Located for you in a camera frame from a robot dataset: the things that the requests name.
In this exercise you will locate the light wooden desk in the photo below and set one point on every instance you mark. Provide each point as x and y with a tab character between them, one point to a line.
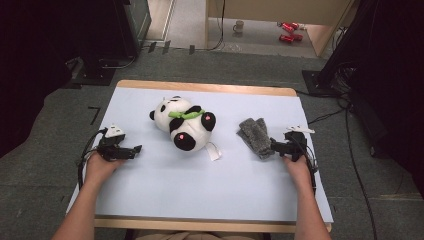
266	10

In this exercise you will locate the grey fuzzy cloth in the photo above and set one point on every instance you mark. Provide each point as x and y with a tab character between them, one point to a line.
255	136

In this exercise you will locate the black tape strip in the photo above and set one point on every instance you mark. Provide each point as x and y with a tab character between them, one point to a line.
166	47
192	49

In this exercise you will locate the beige mug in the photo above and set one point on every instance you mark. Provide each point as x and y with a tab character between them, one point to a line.
238	26

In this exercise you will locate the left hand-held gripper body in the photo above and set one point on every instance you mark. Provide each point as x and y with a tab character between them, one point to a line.
111	150

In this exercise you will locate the wooden table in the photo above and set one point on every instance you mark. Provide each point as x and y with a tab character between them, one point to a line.
200	87

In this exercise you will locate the light blue table mat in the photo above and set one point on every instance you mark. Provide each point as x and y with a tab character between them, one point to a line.
200	186

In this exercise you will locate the black stand with base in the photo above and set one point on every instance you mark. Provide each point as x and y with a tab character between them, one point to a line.
320	83

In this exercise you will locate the person's left hand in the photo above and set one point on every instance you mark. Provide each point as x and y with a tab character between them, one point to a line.
100	170

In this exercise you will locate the dark cabinet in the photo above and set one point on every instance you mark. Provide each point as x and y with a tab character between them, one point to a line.
136	23

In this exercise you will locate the red can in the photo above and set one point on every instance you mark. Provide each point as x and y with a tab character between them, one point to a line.
286	27
297	37
286	38
294	25

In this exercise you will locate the dark curtain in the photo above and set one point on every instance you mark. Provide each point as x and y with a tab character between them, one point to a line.
400	83
26	66

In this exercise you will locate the person's right hand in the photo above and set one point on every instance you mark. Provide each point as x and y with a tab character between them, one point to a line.
300	171

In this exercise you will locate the panda plush toy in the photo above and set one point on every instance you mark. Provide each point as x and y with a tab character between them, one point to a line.
186	126

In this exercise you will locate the black stand base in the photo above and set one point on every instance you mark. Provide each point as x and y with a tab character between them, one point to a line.
96	76

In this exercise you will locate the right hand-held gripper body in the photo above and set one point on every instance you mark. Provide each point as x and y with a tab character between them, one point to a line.
295	146

